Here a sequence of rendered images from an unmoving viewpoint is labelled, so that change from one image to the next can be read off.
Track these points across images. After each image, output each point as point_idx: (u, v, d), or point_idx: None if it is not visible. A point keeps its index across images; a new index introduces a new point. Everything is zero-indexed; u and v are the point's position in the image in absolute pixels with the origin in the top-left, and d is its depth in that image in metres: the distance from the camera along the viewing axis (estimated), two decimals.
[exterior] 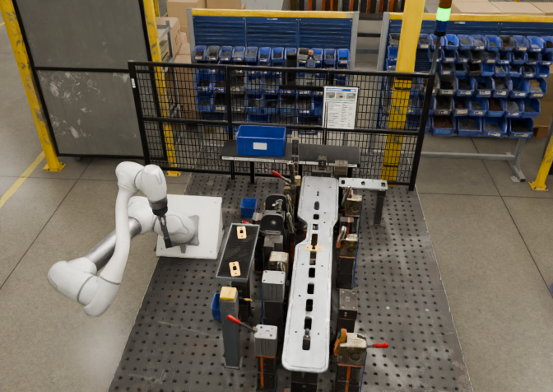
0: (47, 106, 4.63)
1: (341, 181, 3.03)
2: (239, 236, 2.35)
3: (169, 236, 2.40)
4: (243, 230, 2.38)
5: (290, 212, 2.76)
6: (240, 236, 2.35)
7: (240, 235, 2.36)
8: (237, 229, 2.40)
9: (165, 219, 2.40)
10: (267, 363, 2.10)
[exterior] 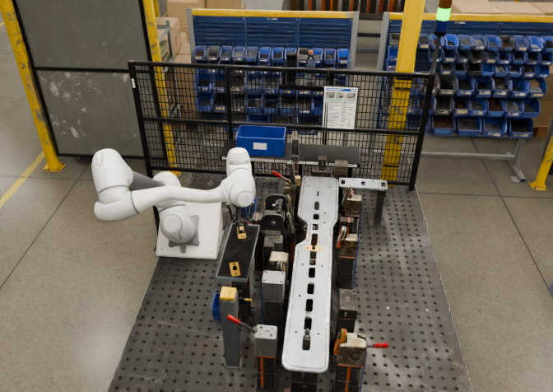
0: (47, 106, 4.63)
1: (341, 181, 3.03)
2: (239, 236, 2.35)
3: (236, 221, 2.32)
4: (243, 230, 2.38)
5: (290, 212, 2.76)
6: (240, 237, 2.35)
7: (240, 235, 2.36)
8: (237, 229, 2.40)
9: (237, 207, 2.28)
10: (267, 363, 2.10)
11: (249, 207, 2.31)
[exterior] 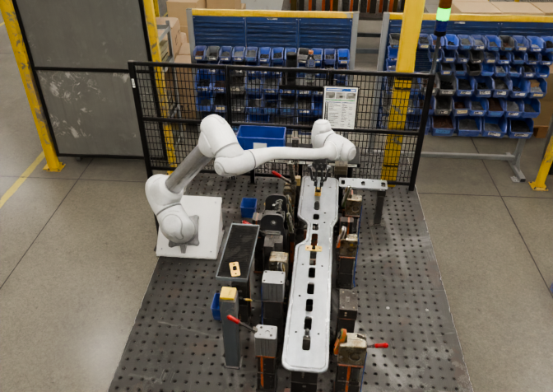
0: (47, 106, 4.63)
1: (341, 181, 3.03)
2: (315, 193, 2.87)
3: (314, 181, 2.84)
4: (319, 189, 2.89)
5: (290, 212, 2.76)
6: (316, 194, 2.87)
7: (317, 193, 2.88)
8: None
9: (316, 169, 2.79)
10: (267, 363, 2.10)
11: (326, 170, 2.82)
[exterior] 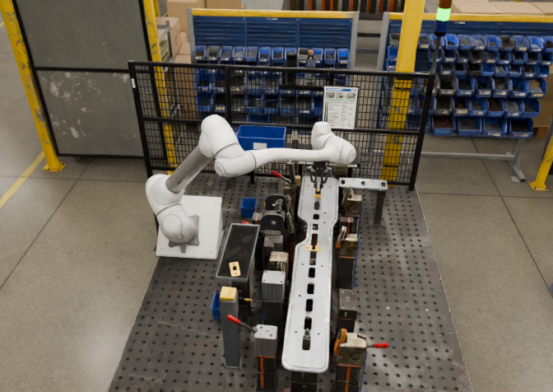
0: (47, 106, 4.63)
1: (341, 181, 3.03)
2: (315, 196, 2.88)
3: (314, 183, 2.85)
4: (319, 191, 2.90)
5: (290, 212, 2.76)
6: (316, 196, 2.87)
7: (317, 195, 2.88)
8: None
9: (316, 171, 2.80)
10: (267, 363, 2.10)
11: (326, 172, 2.82)
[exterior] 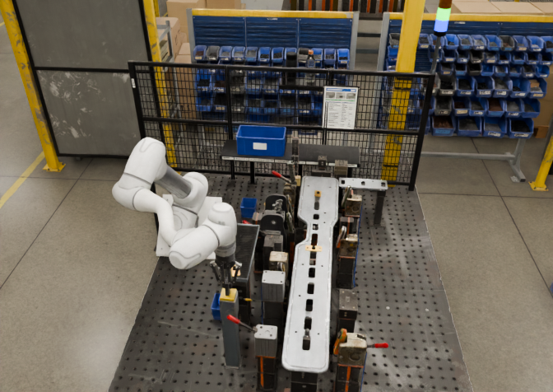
0: (47, 106, 4.63)
1: (341, 181, 3.03)
2: (315, 194, 2.87)
3: (223, 282, 2.02)
4: (319, 191, 2.90)
5: (290, 212, 2.76)
6: (316, 195, 2.87)
7: (317, 194, 2.88)
8: (314, 191, 2.93)
9: (221, 268, 1.97)
10: (267, 363, 2.10)
11: (235, 268, 1.99)
